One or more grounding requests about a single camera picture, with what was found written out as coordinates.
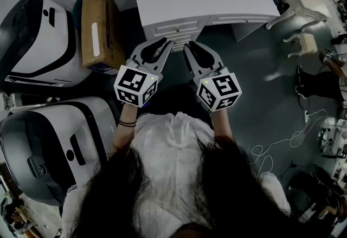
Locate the black bag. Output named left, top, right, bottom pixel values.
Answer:
left=287, top=166, right=345, bottom=223

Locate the white floor cable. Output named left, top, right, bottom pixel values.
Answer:
left=250, top=109, right=330, bottom=175

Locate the white black robot base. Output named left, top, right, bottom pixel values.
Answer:
left=0, top=97, right=120, bottom=207
left=0, top=0, right=92, bottom=88

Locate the teal round object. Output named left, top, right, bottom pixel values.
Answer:
left=73, top=0, right=83, bottom=29

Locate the person's left forearm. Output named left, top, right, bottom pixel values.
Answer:
left=112, top=102, right=139, bottom=151

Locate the brown cardboard box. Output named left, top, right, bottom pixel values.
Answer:
left=81, top=0, right=127, bottom=76

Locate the white shirt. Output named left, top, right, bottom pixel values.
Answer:
left=61, top=112, right=292, bottom=238

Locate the white metal equipment stand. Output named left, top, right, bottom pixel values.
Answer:
left=319, top=119, right=347, bottom=159

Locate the person's right forearm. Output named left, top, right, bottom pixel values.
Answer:
left=210, top=108, right=233, bottom=141

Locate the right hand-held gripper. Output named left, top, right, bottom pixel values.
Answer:
left=183, top=41, right=242, bottom=113

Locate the cream stool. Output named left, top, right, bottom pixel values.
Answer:
left=282, top=32, right=318, bottom=59

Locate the black suitcase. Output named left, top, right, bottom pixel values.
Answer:
left=267, top=0, right=285, bottom=17

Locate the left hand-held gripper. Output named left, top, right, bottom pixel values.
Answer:
left=113, top=37, right=174, bottom=108

